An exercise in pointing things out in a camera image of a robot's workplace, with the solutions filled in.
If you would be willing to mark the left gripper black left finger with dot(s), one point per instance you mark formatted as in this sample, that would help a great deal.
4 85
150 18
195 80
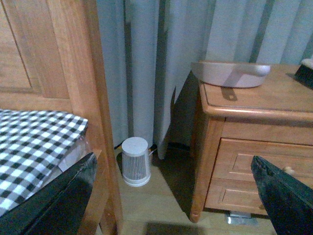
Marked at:
56 209

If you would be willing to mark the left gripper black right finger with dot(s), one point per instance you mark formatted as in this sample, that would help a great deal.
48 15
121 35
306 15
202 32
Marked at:
287 201

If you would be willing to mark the beige hand brush black bristles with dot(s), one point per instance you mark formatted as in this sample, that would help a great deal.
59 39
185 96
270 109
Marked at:
304 74

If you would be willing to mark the beige plastic dustpan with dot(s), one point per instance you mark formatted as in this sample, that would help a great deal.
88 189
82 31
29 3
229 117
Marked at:
230 75

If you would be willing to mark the black white checkered bedsheet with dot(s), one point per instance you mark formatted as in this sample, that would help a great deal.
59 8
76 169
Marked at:
36 147

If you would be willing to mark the wooden nightstand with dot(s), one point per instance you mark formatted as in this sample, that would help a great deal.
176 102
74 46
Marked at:
274 121

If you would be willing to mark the white cylindrical air purifier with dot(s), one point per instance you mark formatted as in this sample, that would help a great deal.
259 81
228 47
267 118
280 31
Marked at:
135 162

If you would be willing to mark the wooden bed headboard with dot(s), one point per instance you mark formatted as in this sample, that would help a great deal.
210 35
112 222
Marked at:
51 59

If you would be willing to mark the light blue curtain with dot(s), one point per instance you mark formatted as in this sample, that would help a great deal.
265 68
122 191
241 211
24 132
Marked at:
148 47

